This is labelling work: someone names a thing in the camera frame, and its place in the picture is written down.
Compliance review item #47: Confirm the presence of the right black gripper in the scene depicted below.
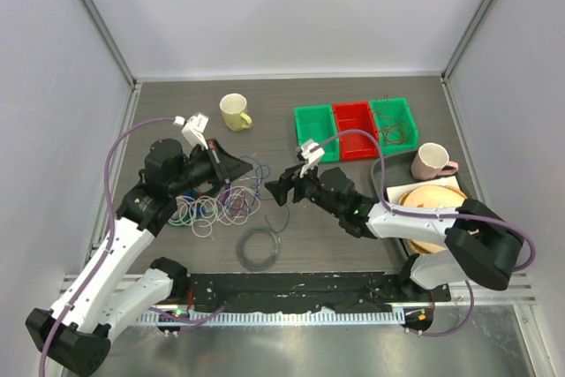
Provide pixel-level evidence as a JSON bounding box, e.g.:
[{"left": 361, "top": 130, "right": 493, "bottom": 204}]
[{"left": 266, "top": 159, "right": 343, "bottom": 219}]

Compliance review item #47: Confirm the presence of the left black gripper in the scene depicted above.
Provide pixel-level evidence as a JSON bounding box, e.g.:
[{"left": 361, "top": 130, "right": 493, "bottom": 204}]
[{"left": 169, "top": 139, "right": 252, "bottom": 198}]

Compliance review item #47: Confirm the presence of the white cable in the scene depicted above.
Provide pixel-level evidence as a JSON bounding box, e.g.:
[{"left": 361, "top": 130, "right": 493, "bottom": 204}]
[{"left": 169, "top": 173, "right": 264, "bottom": 240}]

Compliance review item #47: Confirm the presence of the red thin cable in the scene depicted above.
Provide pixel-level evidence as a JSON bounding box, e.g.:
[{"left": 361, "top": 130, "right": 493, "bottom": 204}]
[{"left": 373, "top": 94, "right": 418, "bottom": 148}]

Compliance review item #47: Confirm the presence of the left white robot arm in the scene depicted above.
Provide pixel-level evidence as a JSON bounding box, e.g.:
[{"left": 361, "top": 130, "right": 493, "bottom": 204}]
[{"left": 26, "top": 139, "right": 252, "bottom": 376}]

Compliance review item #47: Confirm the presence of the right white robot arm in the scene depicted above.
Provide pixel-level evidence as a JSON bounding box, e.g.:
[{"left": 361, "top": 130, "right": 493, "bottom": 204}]
[{"left": 265, "top": 165, "right": 524, "bottom": 302}]

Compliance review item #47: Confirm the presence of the yellow ceramic mug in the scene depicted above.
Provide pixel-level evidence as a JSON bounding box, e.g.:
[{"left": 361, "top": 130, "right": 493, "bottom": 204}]
[{"left": 219, "top": 93, "right": 252, "bottom": 132}]

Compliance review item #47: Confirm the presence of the left green plastic bin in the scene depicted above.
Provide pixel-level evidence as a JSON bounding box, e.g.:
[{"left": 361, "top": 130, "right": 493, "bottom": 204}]
[{"left": 294, "top": 104, "right": 337, "bottom": 145}]

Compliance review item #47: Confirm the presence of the green plastic bin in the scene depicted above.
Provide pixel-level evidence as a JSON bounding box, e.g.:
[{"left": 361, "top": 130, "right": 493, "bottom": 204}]
[
  {"left": 294, "top": 104, "right": 337, "bottom": 145},
  {"left": 369, "top": 98, "right": 419, "bottom": 155}
]

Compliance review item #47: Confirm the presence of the red plastic bin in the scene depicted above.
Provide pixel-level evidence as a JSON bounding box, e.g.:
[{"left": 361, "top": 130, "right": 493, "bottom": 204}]
[{"left": 332, "top": 101, "right": 380, "bottom": 162}]

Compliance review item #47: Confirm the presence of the white square plate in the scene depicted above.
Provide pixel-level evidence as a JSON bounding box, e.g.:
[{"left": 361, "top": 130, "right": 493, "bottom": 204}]
[{"left": 386, "top": 176, "right": 461, "bottom": 204}]

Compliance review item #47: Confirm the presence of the dark grey tray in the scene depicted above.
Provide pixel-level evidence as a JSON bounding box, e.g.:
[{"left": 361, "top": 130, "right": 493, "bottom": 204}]
[{"left": 369, "top": 149, "right": 469, "bottom": 259}]

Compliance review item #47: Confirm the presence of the right green plastic bin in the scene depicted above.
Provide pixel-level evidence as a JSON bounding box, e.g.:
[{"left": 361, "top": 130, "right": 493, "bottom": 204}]
[{"left": 369, "top": 98, "right": 419, "bottom": 155}]

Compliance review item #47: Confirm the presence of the pink ceramic mug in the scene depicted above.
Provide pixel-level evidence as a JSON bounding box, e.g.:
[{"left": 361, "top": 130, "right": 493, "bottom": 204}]
[{"left": 410, "top": 142, "right": 459, "bottom": 181}]

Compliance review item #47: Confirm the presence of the bird pattern plate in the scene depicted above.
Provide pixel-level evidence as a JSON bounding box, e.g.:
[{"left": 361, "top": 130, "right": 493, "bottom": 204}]
[{"left": 399, "top": 185, "right": 467, "bottom": 254}]

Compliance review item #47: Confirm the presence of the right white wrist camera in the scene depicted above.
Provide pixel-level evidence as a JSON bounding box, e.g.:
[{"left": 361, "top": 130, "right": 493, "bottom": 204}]
[{"left": 297, "top": 139, "right": 325, "bottom": 178}]

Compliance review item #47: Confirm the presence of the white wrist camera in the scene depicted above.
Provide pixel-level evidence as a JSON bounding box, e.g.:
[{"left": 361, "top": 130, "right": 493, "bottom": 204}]
[
  {"left": 297, "top": 139, "right": 325, "bottom": 178},
  {"left": 173, "top": 112, "right": 209, "bottom": 150}
]

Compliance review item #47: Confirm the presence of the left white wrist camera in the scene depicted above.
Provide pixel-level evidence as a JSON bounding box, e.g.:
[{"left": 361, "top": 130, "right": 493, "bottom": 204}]
[{"left": 173, "top": 112, "right": 209, "bottom": 150}]

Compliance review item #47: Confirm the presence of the grey coiled cable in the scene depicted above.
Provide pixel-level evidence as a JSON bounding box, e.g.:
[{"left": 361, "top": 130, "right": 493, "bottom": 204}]
[{"left": 236, "top": 226, "right": 283, "bottom": 270}]

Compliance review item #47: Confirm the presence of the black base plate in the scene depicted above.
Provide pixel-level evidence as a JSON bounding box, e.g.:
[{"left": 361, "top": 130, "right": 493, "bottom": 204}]
[{"left": 158, "top": 272, "right": 451, "bottom": 313}]

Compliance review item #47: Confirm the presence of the white slotted cable duct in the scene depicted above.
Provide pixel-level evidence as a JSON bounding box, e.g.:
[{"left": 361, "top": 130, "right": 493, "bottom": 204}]
[{"left": 137, "top": 309, "right": 405, "bottom": 326}]

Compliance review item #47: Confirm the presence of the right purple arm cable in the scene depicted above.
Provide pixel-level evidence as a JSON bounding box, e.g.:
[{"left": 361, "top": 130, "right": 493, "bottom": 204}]
[{"left": 315, "top": 129, "right": 538, "bottom": 272}]

